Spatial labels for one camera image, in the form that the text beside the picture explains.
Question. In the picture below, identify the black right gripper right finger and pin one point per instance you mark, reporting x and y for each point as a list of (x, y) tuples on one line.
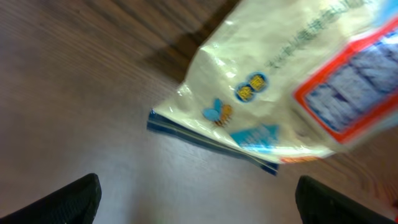
[(319, 204)]

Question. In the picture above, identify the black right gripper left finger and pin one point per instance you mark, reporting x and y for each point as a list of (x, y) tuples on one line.
[(74, 203)]

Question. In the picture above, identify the yellow snack bag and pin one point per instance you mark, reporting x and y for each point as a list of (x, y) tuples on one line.
[(283, 82)]

